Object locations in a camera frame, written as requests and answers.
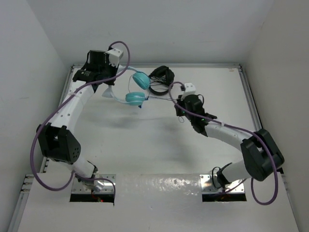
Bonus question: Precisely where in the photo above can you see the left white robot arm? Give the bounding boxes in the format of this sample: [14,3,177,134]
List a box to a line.
[38,47,123,178]

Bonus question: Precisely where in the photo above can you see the black headphones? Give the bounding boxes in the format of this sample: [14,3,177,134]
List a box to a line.
[148,65,175,96]

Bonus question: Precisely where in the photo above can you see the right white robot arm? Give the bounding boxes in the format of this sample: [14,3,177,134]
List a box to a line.
[175,94,273,188]

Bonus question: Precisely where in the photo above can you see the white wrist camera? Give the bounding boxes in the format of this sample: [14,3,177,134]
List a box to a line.
[181,83,196,99]
[106,48,124,68]

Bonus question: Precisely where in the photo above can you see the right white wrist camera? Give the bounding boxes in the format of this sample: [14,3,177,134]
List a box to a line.
[181,83,196,99]

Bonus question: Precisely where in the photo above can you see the teal cat-ear headphones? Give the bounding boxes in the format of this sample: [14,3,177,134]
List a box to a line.
[102,66,151,108]

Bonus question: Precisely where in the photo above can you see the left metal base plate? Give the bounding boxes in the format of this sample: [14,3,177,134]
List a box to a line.
[70,174,116,203]

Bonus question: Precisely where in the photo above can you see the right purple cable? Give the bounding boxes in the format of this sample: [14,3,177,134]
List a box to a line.
[168,81,280,204]

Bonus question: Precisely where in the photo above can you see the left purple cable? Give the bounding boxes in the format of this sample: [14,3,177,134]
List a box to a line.
[31,41,131,201]

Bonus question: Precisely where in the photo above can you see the purple cable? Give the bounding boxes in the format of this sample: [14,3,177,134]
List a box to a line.
[168,81,280,204]
[31,41,131,201]

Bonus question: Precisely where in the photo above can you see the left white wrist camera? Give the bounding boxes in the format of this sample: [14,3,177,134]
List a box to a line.
[106,48,124,68]

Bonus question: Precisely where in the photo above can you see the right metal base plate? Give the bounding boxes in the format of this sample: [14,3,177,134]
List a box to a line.
[199,174,247,202]

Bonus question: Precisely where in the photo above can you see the metal base plate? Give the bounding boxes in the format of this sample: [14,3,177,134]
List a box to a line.
[199,174,247,202]
[70,174,116,203]

